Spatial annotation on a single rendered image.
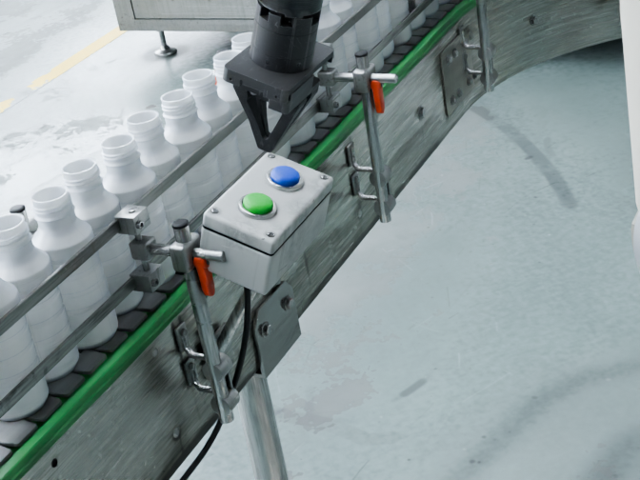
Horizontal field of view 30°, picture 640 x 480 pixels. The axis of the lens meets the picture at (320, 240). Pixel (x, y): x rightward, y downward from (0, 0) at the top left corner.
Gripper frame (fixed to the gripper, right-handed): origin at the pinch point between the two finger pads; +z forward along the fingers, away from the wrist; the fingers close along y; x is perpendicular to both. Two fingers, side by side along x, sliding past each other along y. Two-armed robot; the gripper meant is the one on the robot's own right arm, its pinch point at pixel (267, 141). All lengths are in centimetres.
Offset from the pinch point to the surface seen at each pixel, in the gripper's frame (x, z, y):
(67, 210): -15.2, 9.2, 10.0
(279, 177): 0.0, 6.8, -4.9
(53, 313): -12.0, 16.4, 16.3
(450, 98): -2, 33, -80
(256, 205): 0.4, 6.8, 0.9
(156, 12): -182, 169, -302
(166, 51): -181, 190, -311
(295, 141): -10.5, 22.4, -35.1
